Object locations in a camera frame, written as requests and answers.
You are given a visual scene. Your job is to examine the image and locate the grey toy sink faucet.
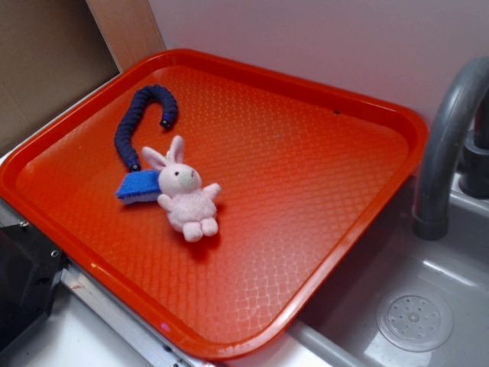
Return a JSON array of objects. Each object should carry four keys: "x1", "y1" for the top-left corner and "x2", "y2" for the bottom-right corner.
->
[{"x1": 413, "y1": 56, "x2": 488, "y2": 240}]

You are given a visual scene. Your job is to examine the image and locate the blue and white sponge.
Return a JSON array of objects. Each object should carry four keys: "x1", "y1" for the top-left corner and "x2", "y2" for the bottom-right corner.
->
[{"x1": 115, "y1": 170, "x2": 161, "y2": 205}]

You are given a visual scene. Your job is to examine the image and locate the grey plastic sink basin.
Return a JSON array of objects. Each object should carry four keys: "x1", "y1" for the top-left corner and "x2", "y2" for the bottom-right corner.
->
[{"x1": 288, "y1": 160, "x2": 489, "y2": 367}]

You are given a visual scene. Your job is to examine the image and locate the wooden board panel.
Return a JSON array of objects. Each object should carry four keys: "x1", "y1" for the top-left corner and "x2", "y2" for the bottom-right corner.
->
[{"x1": 1, "y1": 1, "x2": 165, "y2": 153}]

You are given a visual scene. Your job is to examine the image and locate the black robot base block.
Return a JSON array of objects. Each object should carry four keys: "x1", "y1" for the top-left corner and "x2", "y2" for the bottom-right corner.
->
[{"x1": 1, "y1": 221, "x2": 66, "y2": 359}]

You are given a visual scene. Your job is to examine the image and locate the dark blue curved fabric tube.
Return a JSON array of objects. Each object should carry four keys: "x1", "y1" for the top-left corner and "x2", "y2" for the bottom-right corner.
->
[{"x1": 114, "y1": 84, "x2": 178, "y2": 173}]

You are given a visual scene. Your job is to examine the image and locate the pink plush bunny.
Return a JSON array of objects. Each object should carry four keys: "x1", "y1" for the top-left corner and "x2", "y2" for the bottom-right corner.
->
[{"x1": 142, "y1": 136, "x2": 221, "y2": 242}]

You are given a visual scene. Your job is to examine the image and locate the red plastic serving tray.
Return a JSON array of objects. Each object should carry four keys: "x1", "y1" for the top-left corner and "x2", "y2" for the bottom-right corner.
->
[{"x1": 1, "y1": 50, "x2": 428, "y2": 361}]

